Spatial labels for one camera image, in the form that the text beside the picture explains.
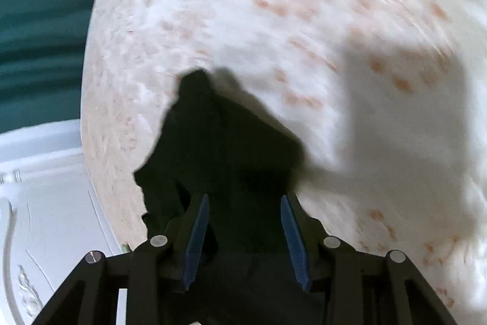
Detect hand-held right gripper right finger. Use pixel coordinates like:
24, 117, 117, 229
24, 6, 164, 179
280, 193, 459, 325

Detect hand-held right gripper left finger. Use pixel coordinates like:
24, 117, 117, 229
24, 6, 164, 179
30, 193, 211, 325

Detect teal curtain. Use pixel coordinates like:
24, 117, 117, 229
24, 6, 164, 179
0, 0, 96, 135

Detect black ribbed pants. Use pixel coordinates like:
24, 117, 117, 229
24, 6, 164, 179
132, 69, 328, 325

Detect beige floral mattress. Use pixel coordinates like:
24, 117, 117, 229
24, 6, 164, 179
80, 0, 487, 325

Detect white carved headboard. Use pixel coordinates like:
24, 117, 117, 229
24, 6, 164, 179
0, 121, 149, 325

